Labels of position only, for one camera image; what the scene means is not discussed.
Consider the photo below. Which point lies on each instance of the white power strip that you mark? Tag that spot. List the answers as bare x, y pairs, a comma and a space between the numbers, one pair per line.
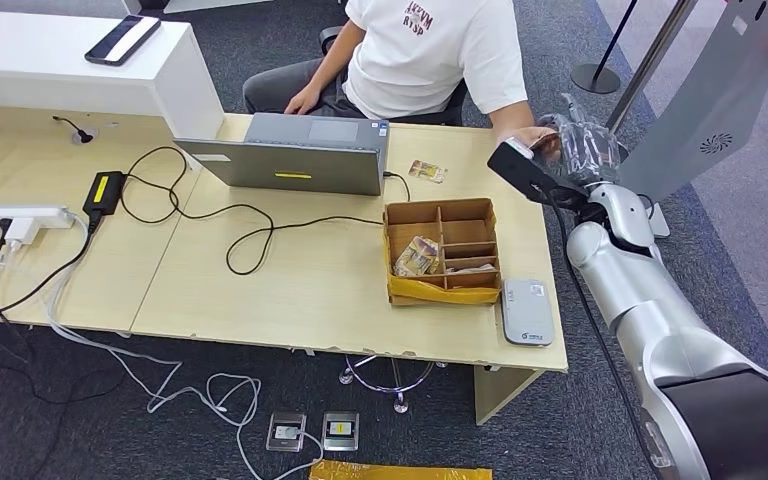
26, 215

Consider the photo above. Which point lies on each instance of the chrome stool base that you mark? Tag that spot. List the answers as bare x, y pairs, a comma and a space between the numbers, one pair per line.
400, 404

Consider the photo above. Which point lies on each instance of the steel floor socket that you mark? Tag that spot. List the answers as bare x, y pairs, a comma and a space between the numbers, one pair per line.
341, 430
286, 432

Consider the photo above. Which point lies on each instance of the person's left forearm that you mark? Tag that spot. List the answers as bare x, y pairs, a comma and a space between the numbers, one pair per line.
510, 119

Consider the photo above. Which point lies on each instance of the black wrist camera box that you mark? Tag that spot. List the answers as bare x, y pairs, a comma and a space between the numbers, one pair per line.
523, 172

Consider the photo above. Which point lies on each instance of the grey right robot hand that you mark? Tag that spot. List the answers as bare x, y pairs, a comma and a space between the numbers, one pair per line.
589, 156

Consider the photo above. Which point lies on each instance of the wooden desk side panel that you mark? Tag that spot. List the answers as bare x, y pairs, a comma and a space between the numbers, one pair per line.
498, 394

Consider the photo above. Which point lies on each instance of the black smartphone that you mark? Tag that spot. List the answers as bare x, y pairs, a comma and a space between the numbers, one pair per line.
122, 41

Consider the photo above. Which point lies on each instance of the person's left hand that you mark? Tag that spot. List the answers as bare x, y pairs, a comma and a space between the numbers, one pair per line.
526, 136

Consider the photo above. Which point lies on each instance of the person's right forearm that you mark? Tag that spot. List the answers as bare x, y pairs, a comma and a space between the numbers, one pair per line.
338, 56

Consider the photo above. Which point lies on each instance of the white card pile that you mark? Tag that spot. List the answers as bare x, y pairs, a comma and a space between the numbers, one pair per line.
473, 269

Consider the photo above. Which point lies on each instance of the person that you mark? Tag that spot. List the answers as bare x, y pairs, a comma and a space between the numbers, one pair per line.
424, 60

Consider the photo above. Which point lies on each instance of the printed room key card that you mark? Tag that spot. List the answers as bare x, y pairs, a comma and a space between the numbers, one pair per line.
427, 171

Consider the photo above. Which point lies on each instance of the black office chair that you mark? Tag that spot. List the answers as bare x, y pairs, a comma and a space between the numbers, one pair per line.
453, 109

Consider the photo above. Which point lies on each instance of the chrome stanchion post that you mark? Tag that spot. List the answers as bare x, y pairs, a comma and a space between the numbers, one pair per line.
649, 60

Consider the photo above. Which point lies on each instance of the person's right hand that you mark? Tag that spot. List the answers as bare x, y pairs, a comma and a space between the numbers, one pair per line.
304, 100

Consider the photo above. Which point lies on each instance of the grey card reader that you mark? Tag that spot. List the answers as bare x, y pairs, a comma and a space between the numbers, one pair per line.
527, 314

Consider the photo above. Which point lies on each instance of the white charger plug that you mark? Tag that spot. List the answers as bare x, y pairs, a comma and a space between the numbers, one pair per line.
21, 230

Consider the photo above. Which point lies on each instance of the white raised counter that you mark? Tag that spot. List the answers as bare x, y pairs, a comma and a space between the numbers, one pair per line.
39, 73

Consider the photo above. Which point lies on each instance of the black power adapter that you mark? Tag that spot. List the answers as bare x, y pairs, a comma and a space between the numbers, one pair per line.
104, 192

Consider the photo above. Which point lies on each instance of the grey kiosk stand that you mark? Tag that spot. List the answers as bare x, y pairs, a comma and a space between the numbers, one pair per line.
722, 99

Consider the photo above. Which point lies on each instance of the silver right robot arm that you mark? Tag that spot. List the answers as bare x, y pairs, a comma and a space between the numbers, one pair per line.
675, 331

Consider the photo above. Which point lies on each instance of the black stanchion post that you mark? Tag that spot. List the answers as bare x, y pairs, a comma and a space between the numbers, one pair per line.
594, 78

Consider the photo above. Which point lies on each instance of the cardboard divider box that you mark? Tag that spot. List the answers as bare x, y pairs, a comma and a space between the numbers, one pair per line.
470, 232

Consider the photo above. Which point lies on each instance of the grey laptop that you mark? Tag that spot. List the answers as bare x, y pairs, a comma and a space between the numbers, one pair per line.
291, 169

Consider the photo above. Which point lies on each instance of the yellow floor tape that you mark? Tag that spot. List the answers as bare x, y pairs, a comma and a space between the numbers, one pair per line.
397, 473

